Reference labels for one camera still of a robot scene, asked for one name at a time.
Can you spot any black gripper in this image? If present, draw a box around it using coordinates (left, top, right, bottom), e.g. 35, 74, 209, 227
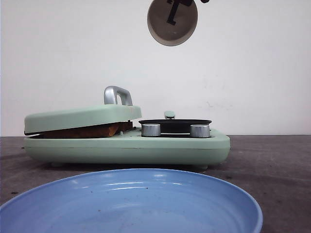
167, 0, 209, 24

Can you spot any beige ceramic bowl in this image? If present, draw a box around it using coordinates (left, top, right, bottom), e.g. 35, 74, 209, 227
147, 0, 198, 46

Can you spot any white bread slice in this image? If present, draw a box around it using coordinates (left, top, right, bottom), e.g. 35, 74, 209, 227
42, 121, 133, 139

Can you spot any mint green sandwich maker lid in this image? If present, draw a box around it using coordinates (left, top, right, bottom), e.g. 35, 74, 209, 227
24, 85, 141, 135

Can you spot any mint green breakfast maker base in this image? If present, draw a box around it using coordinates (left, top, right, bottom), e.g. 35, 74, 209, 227
24, 128, 230, 166

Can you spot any black round frying pan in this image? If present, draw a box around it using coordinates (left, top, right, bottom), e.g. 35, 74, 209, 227
139, 119, 212, 133

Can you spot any left silver control knob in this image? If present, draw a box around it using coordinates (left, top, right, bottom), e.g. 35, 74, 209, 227
141, 123, 161, 137

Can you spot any silver control knob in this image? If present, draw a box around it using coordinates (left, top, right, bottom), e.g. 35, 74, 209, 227
190, 124, 210, 138
141, 123, 161, 137

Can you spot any right silver control knob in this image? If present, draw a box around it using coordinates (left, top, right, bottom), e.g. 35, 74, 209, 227
190, 124, 210, 138

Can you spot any blue round plate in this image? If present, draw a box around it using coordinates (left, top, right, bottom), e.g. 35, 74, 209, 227
0, 168, 263, 233

